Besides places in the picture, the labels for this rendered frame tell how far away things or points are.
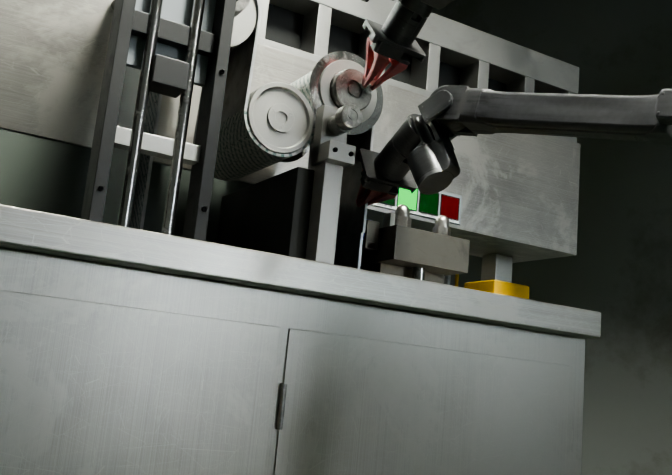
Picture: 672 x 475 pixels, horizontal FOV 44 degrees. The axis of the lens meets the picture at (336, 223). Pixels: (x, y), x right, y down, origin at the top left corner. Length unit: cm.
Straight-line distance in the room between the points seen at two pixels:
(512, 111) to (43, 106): 84
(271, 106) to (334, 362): 49
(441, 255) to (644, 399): 220
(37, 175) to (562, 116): 91
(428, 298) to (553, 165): 113
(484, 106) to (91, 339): 66
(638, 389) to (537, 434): 230
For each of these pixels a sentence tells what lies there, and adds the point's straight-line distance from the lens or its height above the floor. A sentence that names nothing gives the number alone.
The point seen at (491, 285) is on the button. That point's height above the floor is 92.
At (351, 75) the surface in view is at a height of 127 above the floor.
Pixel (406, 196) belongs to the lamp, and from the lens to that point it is 187.
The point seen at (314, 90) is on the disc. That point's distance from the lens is 141.
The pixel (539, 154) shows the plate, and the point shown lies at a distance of 217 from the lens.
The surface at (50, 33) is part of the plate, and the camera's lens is 164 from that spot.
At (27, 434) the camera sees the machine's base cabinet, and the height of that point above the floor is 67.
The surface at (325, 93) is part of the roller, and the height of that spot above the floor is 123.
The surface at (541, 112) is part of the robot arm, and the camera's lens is 122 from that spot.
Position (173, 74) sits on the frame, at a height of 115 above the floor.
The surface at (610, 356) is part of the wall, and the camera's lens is 360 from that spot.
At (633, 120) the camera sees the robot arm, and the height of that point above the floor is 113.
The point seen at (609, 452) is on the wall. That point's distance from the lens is 360.
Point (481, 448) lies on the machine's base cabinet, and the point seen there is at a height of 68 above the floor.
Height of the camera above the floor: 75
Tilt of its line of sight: 11 degrees up
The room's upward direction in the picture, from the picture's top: 6 degrees clockwise
